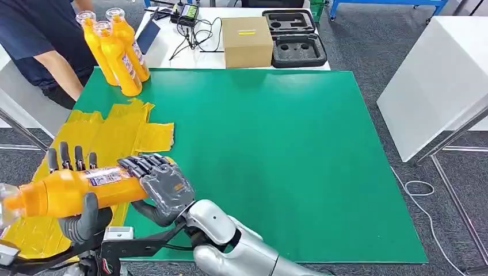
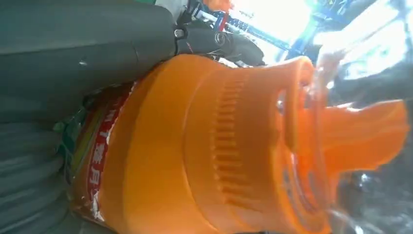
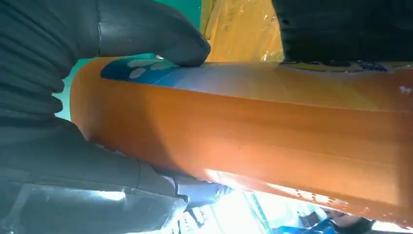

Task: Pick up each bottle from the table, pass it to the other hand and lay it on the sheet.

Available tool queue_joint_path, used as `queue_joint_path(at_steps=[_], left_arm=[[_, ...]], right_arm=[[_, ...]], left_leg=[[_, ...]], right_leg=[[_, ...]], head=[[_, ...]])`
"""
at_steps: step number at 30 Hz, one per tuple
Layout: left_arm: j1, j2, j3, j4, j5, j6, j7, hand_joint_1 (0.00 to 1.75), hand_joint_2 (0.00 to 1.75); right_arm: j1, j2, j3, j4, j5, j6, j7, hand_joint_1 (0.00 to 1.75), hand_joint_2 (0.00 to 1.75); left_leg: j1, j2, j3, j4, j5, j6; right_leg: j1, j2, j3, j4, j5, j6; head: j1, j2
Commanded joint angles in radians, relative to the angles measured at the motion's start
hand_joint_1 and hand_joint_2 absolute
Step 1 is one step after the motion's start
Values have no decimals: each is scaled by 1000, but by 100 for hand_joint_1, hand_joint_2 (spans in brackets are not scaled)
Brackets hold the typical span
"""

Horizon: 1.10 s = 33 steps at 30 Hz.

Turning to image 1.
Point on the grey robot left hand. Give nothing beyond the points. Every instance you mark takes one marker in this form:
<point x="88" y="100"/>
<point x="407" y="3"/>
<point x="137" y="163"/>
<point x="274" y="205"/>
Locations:
<point x="85" y="226"/>

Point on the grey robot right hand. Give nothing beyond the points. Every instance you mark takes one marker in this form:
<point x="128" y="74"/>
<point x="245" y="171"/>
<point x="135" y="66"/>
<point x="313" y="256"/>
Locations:
<point x="167" y="190"/>

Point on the orange drink bottle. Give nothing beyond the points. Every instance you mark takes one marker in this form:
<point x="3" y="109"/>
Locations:
<point x="93" y="45"/>
<point x="118" y="68"/>
<point x="68" y="194"/>
<point x="131" y="42"/>

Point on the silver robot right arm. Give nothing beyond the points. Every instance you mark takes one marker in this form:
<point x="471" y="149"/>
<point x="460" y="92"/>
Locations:
<point x="236" y="251"/>

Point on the yellow plastic sheet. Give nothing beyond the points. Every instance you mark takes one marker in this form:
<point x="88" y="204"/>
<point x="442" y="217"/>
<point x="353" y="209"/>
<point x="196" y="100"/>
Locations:
<point x="114" y="133"/>

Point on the steel side table leg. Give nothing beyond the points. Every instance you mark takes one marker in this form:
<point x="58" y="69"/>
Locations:
<point x="21" y="129"/>

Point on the white table with equipment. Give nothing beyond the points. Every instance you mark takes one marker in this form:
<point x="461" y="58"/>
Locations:
<point x="164" y="57"/>

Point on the white side table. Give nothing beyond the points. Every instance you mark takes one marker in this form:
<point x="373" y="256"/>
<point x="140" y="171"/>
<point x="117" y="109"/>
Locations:
<point x="19" y="110"/>

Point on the dark blue tablet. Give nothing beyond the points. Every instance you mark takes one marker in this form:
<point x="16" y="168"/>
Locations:
<point x="148" y="37"/>

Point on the green table mat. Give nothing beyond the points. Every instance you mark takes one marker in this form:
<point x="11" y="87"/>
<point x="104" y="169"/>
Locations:
<point x="305" y="114"/>

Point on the brown cardboard box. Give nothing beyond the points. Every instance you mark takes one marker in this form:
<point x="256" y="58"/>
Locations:
<point x="248" y="45"/>

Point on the black charger with screen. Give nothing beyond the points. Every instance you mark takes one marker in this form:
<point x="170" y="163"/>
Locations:
<point x="189" y="12"/>

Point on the black foam-lined open case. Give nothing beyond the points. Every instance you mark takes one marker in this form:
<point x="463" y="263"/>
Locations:
<point x="297" y="53"/>

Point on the person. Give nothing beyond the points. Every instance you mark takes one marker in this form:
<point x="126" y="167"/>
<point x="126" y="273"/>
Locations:
<point x="30" y="26"/>

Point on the green crate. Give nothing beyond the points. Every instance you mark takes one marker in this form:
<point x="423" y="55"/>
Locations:
<point x="316" y="10"/>

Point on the large white table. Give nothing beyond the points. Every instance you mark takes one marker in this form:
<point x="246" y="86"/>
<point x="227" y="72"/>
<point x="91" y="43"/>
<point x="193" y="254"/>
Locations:
<point x="431" y="84"/>

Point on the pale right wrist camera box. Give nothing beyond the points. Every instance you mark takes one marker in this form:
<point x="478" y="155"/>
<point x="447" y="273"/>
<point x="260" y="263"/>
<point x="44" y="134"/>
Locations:
<point x="118" y="233"/>

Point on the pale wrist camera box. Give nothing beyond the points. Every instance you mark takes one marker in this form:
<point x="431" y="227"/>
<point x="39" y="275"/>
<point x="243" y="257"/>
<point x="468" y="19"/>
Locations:
<point x="7" y="254"/>
<point x="118" y="233"/>

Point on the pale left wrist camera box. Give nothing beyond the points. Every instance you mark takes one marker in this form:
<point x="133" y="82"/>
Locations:
<point x="7" y="254"/>

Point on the blue metal frame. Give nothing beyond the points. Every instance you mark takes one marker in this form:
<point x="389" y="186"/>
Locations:
<point x="381" y="2"/>

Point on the steel table leg frame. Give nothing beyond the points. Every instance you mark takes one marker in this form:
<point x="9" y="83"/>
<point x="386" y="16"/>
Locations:
<point x="453" y="137"/>

